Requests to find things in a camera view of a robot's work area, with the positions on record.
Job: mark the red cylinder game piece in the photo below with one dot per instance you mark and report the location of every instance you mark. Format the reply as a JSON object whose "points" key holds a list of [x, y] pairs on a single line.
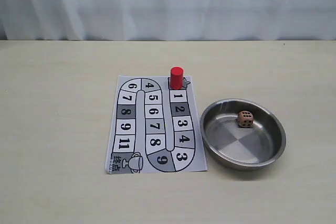
{"points": [[176, 78]]}

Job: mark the wooden die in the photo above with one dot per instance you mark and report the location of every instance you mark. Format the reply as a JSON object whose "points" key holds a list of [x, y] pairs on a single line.
{"points": [[245, 119]]}

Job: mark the printed paper game board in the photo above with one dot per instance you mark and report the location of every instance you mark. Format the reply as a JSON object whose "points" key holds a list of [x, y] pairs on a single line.
{"points": [[154, 129]]}

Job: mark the round steel bowl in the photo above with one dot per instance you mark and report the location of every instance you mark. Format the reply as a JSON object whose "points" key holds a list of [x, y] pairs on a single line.
{"points": [[240, 148]]}

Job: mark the white curtain backdrop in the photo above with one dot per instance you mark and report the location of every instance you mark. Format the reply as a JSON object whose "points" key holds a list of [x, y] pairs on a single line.
{"points": [[168, 19]]}

